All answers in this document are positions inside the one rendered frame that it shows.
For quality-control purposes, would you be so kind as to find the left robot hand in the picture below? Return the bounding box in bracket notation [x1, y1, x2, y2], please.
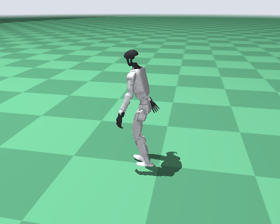
[116, 112, 125, 128]

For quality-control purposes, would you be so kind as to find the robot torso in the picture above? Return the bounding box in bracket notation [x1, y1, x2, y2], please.
[129, 66, 151, 114]

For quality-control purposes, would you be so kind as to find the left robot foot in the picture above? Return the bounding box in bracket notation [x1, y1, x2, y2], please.
[136, 162, 154, 167]

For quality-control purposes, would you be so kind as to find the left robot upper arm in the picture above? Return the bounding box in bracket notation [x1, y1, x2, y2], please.
[126, 72, 136, 99]

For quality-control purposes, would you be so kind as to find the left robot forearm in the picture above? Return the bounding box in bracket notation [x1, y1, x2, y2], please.
[119, 93, 130, 115]

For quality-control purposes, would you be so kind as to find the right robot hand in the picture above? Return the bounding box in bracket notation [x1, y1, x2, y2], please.
[150, 99, 159, 113]

